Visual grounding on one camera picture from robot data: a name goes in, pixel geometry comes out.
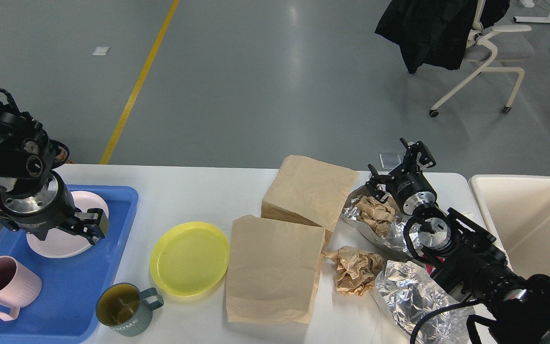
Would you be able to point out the yellow plate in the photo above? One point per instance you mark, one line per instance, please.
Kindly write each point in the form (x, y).
(190, 259)

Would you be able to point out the blue plastic tray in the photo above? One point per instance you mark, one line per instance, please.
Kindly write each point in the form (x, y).
(64, 311)

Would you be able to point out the white office chair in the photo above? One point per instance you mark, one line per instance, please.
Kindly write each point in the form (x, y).
(490, 52)

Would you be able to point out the brown paper bag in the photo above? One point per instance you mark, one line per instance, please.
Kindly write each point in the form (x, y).
(273, 271)
(308, 192)

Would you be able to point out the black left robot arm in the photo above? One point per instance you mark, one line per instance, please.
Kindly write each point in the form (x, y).
(27, 154)

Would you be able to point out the front brown paper bag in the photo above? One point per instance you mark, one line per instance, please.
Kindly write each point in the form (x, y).
(273, 271)

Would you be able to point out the pink plate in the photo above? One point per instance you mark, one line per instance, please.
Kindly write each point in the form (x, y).
(59, 244)

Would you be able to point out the green grey mug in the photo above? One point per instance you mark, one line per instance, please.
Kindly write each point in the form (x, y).
(127, 310)

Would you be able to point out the rear brown paper bag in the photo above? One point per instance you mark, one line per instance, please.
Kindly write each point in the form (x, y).
(308, 192)

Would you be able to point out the black jacket on chair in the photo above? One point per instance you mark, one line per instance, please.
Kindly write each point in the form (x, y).
(432, 32)

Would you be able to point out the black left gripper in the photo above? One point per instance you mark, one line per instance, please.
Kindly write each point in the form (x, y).
(52, 207)

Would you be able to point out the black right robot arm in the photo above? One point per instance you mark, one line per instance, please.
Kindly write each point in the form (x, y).
(464, 256)

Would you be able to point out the crumpled paper in foil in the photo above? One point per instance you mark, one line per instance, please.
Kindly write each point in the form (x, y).
(379, 216)

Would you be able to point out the pink ribbed mug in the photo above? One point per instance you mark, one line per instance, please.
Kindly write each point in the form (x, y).
(19, 287)

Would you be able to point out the white plastic bin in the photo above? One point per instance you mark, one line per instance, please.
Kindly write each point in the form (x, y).
(517, 209)

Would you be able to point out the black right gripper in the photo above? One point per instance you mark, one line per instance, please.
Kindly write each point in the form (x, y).
(410, 190)

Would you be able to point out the lower aluminium foil sheet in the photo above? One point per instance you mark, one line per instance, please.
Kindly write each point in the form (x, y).
(408, 293)

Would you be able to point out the crumpled brown paper ball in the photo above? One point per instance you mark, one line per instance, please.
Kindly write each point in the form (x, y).
(356, 269)

